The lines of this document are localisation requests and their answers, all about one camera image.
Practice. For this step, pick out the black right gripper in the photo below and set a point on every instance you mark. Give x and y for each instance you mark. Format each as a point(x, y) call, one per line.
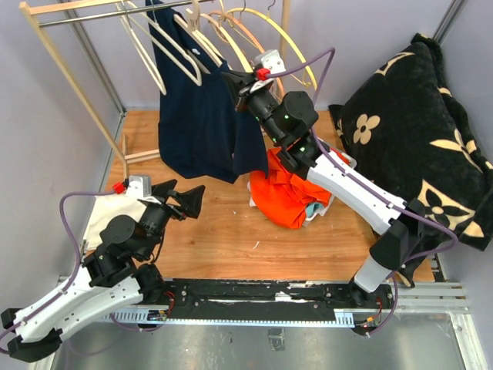
point(240, 92)

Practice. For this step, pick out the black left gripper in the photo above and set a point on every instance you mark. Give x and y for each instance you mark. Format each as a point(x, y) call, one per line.
point(190, 200)

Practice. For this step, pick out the navy blue t shirt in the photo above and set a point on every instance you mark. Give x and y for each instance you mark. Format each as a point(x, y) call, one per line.
point(200, 132)

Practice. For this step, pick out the yellow hanger with metal hook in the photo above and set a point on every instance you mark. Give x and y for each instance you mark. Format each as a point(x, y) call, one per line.
point(308, 78)

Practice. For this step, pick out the orange t shirt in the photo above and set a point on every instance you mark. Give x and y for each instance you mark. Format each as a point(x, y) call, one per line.
point(282, 196)

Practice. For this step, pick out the teal t shirt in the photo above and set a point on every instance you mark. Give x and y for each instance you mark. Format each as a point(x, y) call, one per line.
point(314, 208)

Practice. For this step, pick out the white pink t shirt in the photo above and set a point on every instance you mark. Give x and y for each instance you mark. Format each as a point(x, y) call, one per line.
point(251, 201)

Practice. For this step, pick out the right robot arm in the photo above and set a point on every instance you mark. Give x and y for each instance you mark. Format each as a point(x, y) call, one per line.
point(288, 123)

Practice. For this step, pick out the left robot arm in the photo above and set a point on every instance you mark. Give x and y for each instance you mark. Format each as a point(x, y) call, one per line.
point(121, 271)

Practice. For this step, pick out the empty cream hanger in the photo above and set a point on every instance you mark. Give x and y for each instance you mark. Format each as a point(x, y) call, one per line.
point(143, 54)

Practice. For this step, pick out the folded cream cloth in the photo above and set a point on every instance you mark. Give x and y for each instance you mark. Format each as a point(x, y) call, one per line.
point(106, 208)

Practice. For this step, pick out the white plastic basket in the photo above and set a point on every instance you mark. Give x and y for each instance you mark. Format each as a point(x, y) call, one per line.
point(351, 162)

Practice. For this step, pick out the black floral blanket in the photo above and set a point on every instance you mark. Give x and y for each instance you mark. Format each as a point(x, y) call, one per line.
point(411, 137)

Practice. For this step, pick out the wooden clothes rack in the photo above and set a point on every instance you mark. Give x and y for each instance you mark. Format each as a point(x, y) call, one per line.
point(31, 14)

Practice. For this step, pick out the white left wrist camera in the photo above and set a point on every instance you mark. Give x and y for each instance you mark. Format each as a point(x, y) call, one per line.
point(137, 187)

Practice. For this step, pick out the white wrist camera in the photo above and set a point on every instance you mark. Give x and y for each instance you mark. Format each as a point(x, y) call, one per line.
point(137, 187)
point(269, 66)

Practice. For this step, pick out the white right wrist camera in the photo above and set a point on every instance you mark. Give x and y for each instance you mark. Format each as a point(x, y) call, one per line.
point(269, 66)

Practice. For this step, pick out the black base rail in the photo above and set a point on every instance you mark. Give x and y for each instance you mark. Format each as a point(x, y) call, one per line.
point(248, 300)

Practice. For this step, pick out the metal corner post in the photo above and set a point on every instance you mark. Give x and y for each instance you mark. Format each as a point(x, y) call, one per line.
point(96, 63)

